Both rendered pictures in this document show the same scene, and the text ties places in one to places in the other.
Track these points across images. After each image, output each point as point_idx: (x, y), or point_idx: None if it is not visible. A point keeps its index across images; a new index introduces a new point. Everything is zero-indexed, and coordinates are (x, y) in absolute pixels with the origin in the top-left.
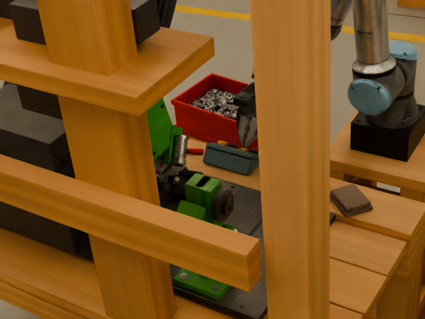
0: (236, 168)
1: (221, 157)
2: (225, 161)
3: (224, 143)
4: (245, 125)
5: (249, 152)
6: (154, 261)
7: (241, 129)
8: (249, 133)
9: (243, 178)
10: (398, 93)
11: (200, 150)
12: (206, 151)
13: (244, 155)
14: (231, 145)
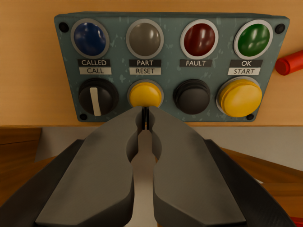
0: (122, 11)
1: (190, 13)
2: (169, 12)
3: (225, 88)
4: (167, 161)
5: (72, 28)
6: None
7: (182, 138)
8: (123, 130)
9: (91, 7)
10: None
11: (288, 56)
12: (261, 14)
13: (91, 14)
14: (193, 83)
